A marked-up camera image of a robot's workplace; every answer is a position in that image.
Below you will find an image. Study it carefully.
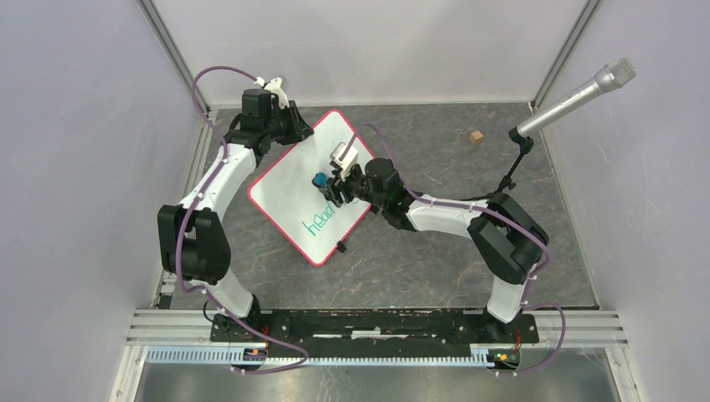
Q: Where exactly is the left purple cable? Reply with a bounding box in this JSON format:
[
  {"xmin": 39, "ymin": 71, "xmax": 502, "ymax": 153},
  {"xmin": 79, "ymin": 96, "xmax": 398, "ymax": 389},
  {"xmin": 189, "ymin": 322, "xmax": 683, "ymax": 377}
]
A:
[{"xmin": 174, "ymin": 66, "xmax": 310, "ymax": 375}]

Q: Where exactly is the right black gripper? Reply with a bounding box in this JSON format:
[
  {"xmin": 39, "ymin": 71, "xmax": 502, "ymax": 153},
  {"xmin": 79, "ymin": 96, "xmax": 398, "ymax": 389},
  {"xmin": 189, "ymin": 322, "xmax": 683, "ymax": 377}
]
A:
[{"xmin": 320, "ymin": 162, "xmax": 387, "ymax": 209}]

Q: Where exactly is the far wooden cube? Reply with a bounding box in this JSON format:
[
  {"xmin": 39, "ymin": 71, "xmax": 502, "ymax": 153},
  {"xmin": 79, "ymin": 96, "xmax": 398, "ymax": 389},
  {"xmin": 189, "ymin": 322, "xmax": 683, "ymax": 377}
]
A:
[{"xmin": 469, "ymin": 130, "xmax": 485, "ymax": 146}]

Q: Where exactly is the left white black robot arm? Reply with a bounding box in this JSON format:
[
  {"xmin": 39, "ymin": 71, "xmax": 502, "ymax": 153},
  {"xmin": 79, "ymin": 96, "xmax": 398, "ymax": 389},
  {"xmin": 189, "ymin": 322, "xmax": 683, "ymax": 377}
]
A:
[{"xmin": 157, "ymin": 85, "xmax": 314, "ymax": 342}]

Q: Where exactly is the black microphone tripod stand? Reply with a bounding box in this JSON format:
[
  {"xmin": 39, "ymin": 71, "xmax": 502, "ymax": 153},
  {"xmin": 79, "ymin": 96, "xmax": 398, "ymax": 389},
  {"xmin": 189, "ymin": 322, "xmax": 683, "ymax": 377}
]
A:
[{"xmin": 463, "ymin": 134, "xmax": 534, "ymax": 201}]

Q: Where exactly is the blue whiteboard eraser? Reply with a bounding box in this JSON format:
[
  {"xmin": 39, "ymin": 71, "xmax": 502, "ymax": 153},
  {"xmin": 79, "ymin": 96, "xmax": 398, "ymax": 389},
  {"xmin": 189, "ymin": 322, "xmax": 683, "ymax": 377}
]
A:
[{"xmin": 311, "ymin": 173, "xmax": 328, "ymax": 189}]

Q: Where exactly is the aluminium cable duct rail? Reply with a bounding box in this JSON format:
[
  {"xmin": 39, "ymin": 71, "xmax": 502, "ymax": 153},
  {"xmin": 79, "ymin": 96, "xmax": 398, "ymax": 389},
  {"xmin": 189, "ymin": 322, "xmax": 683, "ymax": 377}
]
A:
[{"xmin": 145, "ymin": 346, "xmax": 494, "ymax": 369}]

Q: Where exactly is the silver microphone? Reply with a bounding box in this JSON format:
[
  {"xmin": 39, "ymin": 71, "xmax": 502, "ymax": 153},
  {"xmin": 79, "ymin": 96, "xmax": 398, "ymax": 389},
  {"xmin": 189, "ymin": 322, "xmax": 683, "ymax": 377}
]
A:
[{"xmin": 508, "ymin": 58, "xmax": 636, "ymax": 144}]

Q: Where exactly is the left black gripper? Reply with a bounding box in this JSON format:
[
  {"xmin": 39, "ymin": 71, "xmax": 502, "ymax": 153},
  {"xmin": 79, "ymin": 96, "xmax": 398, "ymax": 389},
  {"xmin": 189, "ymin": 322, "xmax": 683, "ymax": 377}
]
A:
[{"xmin": 265, "ymin": 100, "xmax": 315, "ymax": 147}]

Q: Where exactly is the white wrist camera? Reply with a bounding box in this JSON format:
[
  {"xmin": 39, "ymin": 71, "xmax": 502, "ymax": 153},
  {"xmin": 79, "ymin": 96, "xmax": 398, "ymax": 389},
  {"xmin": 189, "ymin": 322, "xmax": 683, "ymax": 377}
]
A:
[
  {"xmin": 254, "ymin": 75, "xmax": 290, "ymax": 109},
  {"xmin": 330, "ymin": 142, "xmax": 358, "ymax": 181}
]

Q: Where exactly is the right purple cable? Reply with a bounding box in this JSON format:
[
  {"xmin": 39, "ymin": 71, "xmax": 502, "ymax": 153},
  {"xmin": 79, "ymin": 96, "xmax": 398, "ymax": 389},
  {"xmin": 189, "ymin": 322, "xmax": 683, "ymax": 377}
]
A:
[{"xmin": 339, "ymin": 122, "xmax": 567, "ymax": 377}]

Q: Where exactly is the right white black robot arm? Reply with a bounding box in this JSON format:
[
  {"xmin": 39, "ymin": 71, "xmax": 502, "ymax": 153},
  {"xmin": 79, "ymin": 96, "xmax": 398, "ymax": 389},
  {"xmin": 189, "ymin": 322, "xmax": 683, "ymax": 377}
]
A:
[{"xmin": 312, "ymin": 158, "xmax": 549, "ymax": 342}]

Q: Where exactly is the pink framed whiteboard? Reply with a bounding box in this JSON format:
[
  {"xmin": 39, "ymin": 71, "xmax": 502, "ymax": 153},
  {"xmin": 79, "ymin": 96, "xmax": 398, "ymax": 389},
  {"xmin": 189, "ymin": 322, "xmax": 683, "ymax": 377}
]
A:
[{"xmin": 248, "ymin": 109, "xmax": 370, "ymax": 266}]

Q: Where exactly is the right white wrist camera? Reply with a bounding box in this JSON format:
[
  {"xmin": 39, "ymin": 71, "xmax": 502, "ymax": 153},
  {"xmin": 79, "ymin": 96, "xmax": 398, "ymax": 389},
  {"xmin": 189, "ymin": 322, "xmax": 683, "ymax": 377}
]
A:
[{"xmin": 330, "ymin": 142, "xmax": 358, "ymax": 181}]

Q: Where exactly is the purple cable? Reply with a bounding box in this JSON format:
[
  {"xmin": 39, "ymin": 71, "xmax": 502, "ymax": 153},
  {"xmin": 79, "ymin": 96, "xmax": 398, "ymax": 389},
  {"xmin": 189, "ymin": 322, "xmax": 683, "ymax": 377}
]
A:
[
  {"xmin": 339, "ymin": 122, "xmax": 567, "ymax": 377},
  {"xmin": 174, "ymin": 66, "xmax": 310, "ymax": 375}
]

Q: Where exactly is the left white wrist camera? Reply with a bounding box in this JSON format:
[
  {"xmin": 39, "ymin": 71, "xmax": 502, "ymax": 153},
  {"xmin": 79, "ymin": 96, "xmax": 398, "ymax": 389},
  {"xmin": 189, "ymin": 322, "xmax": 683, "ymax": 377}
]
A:
[{"xmin": 254, "ymin": 75, "xmax": 290, "ymax": 109}]

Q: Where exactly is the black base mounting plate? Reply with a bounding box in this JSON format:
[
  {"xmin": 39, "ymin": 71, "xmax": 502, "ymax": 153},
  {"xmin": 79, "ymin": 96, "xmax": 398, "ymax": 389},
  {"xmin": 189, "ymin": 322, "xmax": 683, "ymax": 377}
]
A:
[{"xmin": 210, "ymin": 308, "xmax": 539, "ymax": 362}]

